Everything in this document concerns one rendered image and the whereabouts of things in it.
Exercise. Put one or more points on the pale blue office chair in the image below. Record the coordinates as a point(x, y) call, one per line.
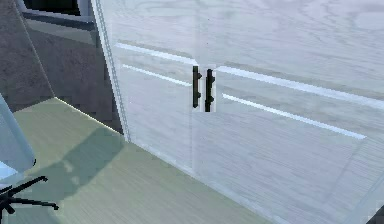
point(13, 156)

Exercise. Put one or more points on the dark window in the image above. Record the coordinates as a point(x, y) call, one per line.
point(56, 10)

